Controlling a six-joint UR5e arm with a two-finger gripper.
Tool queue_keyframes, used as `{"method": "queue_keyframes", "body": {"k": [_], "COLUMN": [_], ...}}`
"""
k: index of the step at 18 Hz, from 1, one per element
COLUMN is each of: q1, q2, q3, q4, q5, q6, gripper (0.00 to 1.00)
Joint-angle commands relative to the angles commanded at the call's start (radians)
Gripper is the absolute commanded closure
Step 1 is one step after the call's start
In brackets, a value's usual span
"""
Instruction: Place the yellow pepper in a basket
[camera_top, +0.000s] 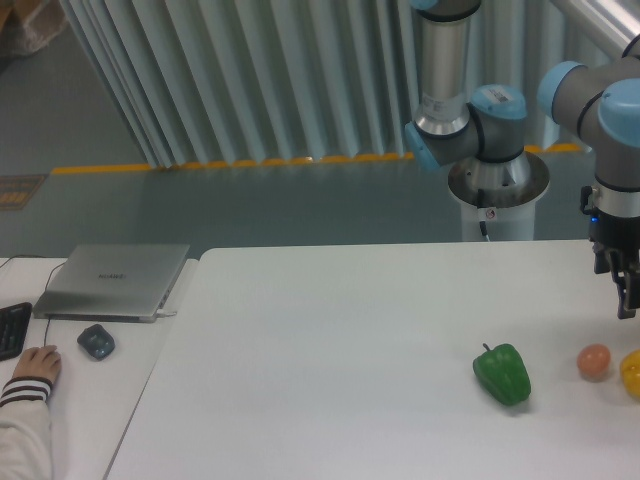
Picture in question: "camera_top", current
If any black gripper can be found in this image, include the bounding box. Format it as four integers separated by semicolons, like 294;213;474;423
580;185;639;319

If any striped cuff sleeve forearm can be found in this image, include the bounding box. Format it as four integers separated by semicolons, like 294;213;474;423
1;376;53;479

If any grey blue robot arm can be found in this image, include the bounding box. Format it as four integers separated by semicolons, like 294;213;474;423
405;1;639;319

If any yellow bell pepper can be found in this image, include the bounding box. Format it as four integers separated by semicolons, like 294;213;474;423
619;350;640;399

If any green bell pepper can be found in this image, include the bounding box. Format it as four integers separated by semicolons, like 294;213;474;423
472;343;531;406

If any person's hand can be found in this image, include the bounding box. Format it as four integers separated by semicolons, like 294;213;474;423
11;345;61;385

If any orange egg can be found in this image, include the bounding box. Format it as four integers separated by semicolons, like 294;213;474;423
576;343;611;382

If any white corrugated partition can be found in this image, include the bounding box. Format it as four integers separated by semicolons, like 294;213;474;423
62;1;589;167

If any silver laptop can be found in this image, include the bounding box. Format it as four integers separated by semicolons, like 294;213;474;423
33;244;189;323

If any black keyboard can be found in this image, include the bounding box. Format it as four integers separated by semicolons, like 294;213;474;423
0;302;32;361

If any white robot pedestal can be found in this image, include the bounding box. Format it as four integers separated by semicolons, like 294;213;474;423
448;151;550;241

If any white laptop cable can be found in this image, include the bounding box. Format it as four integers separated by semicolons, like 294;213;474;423
154;257;201;318

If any black mouse cable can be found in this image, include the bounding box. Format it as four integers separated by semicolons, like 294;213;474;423
0;254;69;349

